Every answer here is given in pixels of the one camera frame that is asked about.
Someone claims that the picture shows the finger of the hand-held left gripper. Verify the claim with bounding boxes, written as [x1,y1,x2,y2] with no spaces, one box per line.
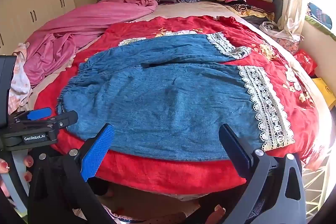
[8,110,79,135]
[9,108,52,123]

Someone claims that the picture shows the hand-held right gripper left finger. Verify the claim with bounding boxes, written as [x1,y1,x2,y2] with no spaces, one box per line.
[28,123,116,224]

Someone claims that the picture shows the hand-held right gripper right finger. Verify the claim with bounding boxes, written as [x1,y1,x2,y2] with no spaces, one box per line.
[218,123,307,224]

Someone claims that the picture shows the blue pants with lace trim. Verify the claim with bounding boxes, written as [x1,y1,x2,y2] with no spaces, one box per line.
[56,34,296,161]

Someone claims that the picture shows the person's left hand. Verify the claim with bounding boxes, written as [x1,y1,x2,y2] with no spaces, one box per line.
[0,155,34,199]

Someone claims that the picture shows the pale floral cloth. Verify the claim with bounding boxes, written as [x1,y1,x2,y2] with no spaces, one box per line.
[8,43,34,115]

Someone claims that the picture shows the red floral blanket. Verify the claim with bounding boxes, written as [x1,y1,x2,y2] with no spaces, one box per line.
[33,15,328,194]

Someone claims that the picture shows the white metal rack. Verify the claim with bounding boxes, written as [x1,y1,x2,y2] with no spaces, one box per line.
[301,149,334,220]

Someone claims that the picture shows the pink blanket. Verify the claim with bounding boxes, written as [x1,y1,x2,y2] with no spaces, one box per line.
[20,0,158,86]

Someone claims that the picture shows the yellow box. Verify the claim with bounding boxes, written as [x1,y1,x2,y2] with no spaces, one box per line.
[312,78,336,109]

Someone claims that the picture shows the red box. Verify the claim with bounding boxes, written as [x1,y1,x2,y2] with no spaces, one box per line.
[293,49,318,75]

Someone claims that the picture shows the pink floral cloth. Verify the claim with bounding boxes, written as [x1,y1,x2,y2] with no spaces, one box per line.
[278,37,300,54]

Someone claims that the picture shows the white crumpled cloth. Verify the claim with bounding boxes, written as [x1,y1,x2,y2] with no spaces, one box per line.
[259,20,304,42]

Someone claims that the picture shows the green-edged cloth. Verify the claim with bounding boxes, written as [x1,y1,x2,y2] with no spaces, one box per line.
[304,15,336,41]

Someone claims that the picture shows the beige bed sheet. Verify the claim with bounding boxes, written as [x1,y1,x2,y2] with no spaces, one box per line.
[123,1,263,30]

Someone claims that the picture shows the teal bag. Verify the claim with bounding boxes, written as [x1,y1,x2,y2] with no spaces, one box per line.
[307,2,333,29]

